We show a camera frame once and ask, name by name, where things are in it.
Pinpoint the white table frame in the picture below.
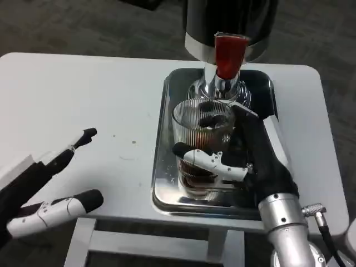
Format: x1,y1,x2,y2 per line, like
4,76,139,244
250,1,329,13
63,218,273,267

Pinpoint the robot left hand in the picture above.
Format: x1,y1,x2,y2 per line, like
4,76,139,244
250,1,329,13
0,127,105,245

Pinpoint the clear ribbed glass cup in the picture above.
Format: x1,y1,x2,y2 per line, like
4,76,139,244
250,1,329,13
172,98,240,201

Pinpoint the black and chrome drink dispenser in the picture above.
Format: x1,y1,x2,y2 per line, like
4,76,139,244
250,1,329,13
183,0,279,106

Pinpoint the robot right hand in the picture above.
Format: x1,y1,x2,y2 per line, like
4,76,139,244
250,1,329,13
171,101,300,202

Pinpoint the red tap handle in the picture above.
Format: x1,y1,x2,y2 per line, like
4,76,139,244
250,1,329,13
214,32,250,80

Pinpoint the steel drip tray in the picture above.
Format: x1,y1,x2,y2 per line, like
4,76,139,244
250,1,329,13
151,68,290,220

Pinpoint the black cable with metal plug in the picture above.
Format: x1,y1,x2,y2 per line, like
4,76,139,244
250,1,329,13
301,204,347,267

